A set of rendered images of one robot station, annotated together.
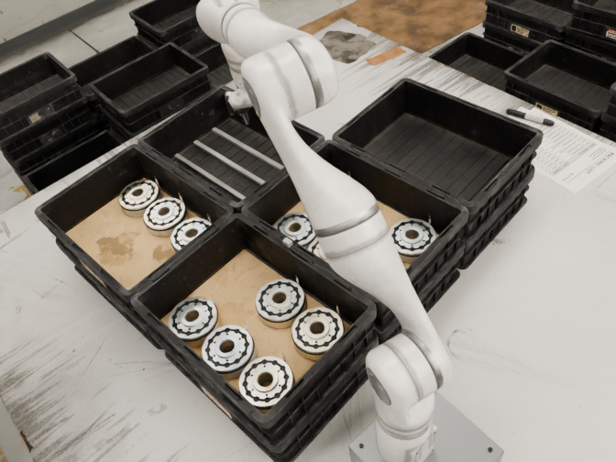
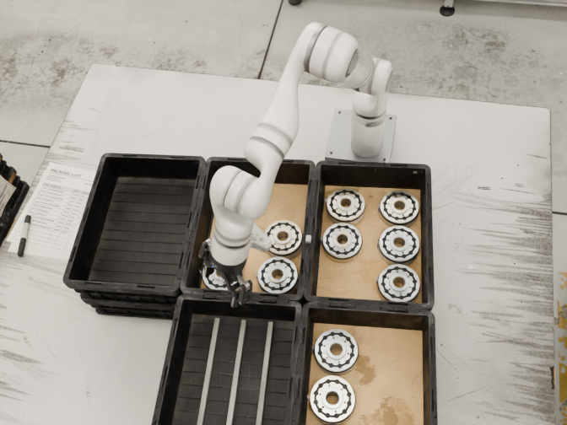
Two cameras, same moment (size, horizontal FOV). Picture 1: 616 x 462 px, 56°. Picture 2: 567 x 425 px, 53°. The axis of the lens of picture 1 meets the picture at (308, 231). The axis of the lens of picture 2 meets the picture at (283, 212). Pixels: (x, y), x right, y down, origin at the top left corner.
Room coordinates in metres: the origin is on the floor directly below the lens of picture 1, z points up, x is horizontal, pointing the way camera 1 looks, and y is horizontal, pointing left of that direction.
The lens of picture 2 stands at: (1.19, 0.53, 2.19)
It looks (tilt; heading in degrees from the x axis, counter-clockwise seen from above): 60 degrees down; 233
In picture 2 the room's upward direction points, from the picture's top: 10 degrees counter-clockwise
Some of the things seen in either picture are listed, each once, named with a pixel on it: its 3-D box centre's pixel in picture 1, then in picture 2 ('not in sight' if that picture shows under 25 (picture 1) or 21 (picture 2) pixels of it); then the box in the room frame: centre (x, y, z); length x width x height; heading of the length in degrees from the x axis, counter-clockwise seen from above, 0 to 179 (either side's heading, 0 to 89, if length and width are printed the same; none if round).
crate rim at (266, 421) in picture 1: (249, 305); (370, 230); (0.64, 0.14, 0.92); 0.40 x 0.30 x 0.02; 39
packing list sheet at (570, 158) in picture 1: (550, 145); (56, 208); (1.14, -0.71, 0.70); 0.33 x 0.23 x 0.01; 33
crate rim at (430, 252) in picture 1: (351, 214); (251, 224); (0.83, -0.10, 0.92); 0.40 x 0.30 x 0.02; 39
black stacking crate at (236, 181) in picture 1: (234, 158); (231, 389); (1.14, 0.15, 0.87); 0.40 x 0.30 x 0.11; 39
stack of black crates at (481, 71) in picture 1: (478, 83); not in sight; (2.06, -0.86, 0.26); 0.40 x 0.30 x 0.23; 33
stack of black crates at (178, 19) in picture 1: (192, 48); not in sight; (2.62, 0.39, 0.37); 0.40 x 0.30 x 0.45; 123
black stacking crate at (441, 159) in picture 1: (433, 154); (144, 228); (1.02, -0.33, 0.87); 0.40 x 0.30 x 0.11; 39
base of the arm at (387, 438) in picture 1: (403, 423); (368, 126); (0.38, -0.10, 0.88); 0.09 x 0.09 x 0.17; 36
